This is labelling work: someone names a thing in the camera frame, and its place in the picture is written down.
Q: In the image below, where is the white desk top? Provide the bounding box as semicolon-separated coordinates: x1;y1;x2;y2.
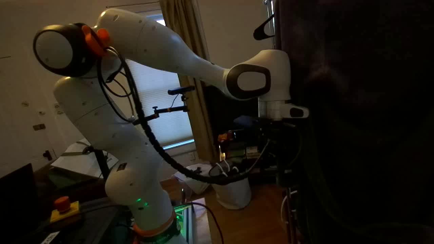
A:
51;139;121;180

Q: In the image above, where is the thin black floor cable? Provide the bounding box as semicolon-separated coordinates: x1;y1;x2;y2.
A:
189;200;227;244

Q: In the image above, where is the red emergency stop button box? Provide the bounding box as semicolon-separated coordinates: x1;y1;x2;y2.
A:
48;195;83;224

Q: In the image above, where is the white cup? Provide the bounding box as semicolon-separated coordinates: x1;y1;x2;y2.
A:
212;173;253;210

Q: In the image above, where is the olive curtain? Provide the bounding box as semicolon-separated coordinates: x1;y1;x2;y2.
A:
159;0;219;162

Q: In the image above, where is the white window blind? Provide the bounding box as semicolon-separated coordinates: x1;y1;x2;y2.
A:
101;3;196;150

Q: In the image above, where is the black monitor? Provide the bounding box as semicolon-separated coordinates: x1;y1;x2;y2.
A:
0;162;40;244

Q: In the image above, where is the black bar camera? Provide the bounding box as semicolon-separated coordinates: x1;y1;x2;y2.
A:
167;85;197;96

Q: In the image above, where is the dark cluttered shelf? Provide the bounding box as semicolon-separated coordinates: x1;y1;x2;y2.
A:
202;85;291;181

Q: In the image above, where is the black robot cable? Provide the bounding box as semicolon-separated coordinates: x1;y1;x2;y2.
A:
95;44;273;185

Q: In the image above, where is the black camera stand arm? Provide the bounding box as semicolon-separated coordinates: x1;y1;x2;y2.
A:
133;93;192;125

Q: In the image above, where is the dark grey hanging robe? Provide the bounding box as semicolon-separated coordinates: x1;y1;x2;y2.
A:
276;0;434;244

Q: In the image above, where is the black clothes hanger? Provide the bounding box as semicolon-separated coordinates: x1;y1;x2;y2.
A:
253;13;277;41

